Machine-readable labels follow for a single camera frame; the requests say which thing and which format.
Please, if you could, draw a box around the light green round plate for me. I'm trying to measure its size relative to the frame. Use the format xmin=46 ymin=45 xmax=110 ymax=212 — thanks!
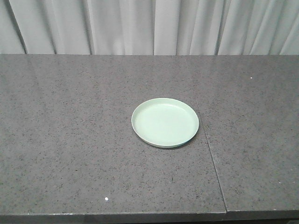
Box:
xmin=131 ymin=98 xmax=199 ymax=148

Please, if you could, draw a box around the white pleated curtain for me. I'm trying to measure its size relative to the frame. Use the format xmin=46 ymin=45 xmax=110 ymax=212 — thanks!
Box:
xmin=0 ymin=0 xmax=299 ymax=56

